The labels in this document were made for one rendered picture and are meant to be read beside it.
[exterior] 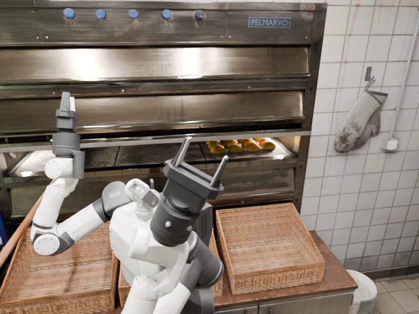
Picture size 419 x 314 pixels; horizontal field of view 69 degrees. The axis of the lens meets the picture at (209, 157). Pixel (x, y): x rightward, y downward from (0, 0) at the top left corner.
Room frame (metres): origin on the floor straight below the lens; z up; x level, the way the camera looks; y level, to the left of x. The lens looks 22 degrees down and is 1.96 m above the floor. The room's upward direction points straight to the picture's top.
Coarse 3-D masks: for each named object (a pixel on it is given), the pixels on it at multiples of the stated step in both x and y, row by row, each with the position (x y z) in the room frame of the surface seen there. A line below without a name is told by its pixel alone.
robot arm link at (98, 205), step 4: (100, 200) 0.99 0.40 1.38; (132, 200) 1.03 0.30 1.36; (92, 204) 0.98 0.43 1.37; (96, 204) 0.97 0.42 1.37; (100, 204) 0.97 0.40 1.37; (96, 208) 0.96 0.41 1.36; (100, 208) 0.96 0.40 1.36; (96, 212) 0.95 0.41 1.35; (100, 212) 0.95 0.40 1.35; (104, 212) 0.96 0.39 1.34; (100, 216) 0.95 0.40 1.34; (104, 216) 0.95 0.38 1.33; (108, 216) 0.98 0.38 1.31; (104, 220) 0.95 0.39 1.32; (108, 220) 0.97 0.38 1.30
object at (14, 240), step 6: (54, 180) 1.49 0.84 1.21; (36, 204) 1.24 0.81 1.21; (30, 216) 1.15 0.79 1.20; (24, 222) 1.10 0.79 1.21; (30, 222) 1.12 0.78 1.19; (18, 228) 1.06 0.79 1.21; (24, 228) 1.07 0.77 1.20; (18, 234) 1.02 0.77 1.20; (12, 240) 0.98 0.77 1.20; (18, 240) 1.00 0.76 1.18; (6, 246) 0.94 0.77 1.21; (12, 246) 0.96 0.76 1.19; (0, 252) 0.91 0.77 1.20; (6, 252) 0.91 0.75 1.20; (0, 258) 0.88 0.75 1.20; (6, 258) 0.90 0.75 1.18; (0, 264) 0.86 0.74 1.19
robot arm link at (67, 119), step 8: (56, 112) 1.00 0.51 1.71; (64, 112) 1.00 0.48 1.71; (72, 112) 1.01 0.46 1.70; (64, 120) 1.00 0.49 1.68; (72, 120) 1.01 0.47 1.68; (64, 128) 0.99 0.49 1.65; (72, 128) 1.00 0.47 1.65; (56, 136) 0.98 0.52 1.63; (64, 136) 0.98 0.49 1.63; (72, 136) 0.99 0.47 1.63; (56, 144) 0.97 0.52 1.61; (64, 144) 0.97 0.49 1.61; (72, 144) 0.98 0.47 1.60
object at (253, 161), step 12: (264, 156) 1.90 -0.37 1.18; (276, 156) 1.90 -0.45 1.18; (288, 156) 1.90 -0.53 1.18; (84, 168) 1.71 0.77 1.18; (96, 168) 1.71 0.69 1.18; (108, 168) 1.71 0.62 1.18; (120, 168) 1.71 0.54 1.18; (132, 168) 1.71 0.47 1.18; (144, 168) 1.71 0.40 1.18; (156, 168) 1.73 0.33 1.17; (204, 168) 1.78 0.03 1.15; (216, 168) 1.79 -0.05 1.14; (12, 180) 1.59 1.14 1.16; (24, 180) 1.60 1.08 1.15; (36, 180) 1.61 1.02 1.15; (48, 180) 1.62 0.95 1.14
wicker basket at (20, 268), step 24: (24, 240) 1.51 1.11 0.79; (96, 240) 1.60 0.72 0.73; (24, 264) 1.44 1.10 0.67; (72, 264) 1.53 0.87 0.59; (96, 264) 1.54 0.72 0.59; (48, 288) 1.34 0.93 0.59; (72, 288) 1.34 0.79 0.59; (96, 288) 1.34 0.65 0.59; (0, 312) 1.10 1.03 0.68; (24, 312) 1.12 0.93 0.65; (48, 312) 1.14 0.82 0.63; (72, 312) 1.16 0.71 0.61; (96, 312) 1.18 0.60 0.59
